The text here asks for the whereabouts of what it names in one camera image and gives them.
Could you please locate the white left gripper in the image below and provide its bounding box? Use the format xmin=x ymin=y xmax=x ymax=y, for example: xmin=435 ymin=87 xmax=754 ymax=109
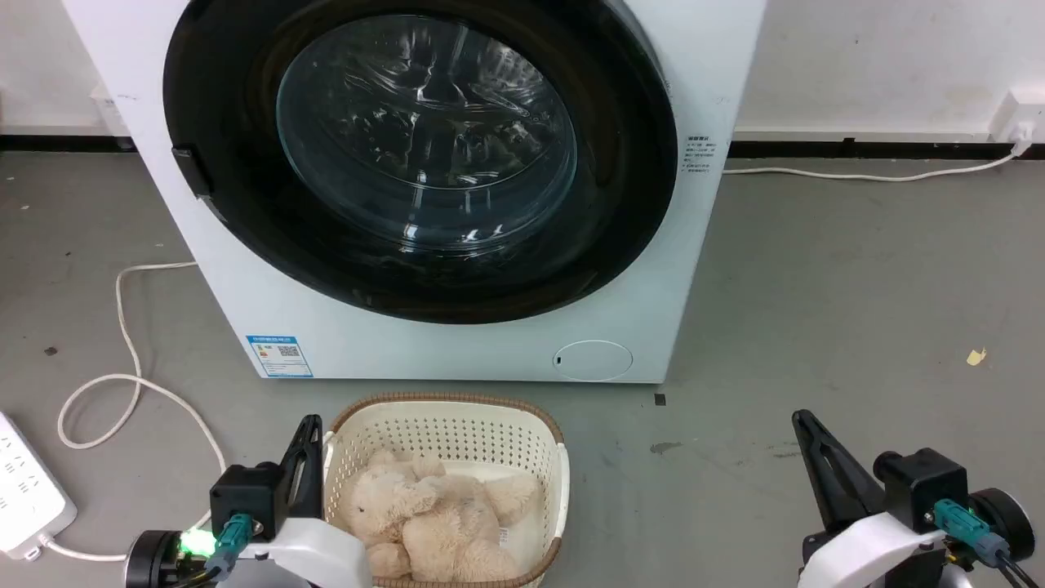
xmin=235 ymin=414 xmax=374 ymax=588

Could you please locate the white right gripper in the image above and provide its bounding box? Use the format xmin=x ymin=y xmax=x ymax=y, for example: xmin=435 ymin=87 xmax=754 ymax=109
xmin=791 ymin=409 xmax=952 ymax=588

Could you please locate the white front-load washing machine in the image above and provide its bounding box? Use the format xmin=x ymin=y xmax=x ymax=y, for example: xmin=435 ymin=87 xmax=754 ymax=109
xmin=61 ymin=0 xmax=768 ymax=385

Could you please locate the black round glass washer door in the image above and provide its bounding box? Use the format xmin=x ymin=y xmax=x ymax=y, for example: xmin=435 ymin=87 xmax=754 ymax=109
xmin=162 ymin=0 xmax=678 ymax=325

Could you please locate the blue energy label sticker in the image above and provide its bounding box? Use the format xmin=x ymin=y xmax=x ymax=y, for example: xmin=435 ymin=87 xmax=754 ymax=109
xmin=246 ymin=334 xmax=314 ymax=379

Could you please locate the beige plush teddy bear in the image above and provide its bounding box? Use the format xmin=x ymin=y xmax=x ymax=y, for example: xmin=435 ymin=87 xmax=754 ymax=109
xmin=338 ymin=451 xmax=541 ymax=583

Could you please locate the cream plastic laundry basket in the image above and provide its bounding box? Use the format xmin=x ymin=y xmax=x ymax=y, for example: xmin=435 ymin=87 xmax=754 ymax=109
xmin=322 ymin=393 xmax=570 ymax=588

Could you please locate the round white filter cover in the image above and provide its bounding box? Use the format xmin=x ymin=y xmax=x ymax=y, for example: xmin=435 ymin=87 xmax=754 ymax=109
xmin=553 ymin=340 xmax=634 ymax=382

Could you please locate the white power strip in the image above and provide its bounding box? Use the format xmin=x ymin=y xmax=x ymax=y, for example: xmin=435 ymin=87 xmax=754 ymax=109
xmin=0 ymin=411 xmax=78 ymax=561

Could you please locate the small text warning sticker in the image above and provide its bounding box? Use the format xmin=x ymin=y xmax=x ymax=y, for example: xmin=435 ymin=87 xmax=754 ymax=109
xmin=684 ymin=135 xmax=718 ymax=177

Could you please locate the teal plug left gripper cable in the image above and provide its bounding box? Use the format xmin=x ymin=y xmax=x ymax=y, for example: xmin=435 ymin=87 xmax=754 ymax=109
xmin=167 ymin=512 xmax=254 ymax=588

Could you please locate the teal plug gripper cable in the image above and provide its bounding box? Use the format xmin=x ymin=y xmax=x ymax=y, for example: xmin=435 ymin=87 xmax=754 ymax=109
xmin=167 ymin=512 xmax=254 ymax=588
xmin=933 ymin=499 xmax=1045 ymax=588

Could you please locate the teal plug right gripper cable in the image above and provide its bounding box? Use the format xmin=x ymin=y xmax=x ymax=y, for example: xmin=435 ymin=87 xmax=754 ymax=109
xmin=933 ymin=499 xmax=1045 ymax=588

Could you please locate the white looped power cable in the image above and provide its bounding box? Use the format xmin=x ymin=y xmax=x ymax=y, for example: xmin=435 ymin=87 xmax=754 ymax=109
xmin=39 ymin=261 xmax=228 ymax=564

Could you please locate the white washer cable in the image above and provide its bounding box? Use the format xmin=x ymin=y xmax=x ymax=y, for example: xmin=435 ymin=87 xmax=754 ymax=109
xmin=722 ymin=144 xmax=1031 ymax=183

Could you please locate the white wall socket box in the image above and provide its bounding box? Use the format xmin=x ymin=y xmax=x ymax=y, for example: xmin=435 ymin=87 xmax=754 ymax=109
xmin=989 ymin=87 xmax=1045 ymax=146

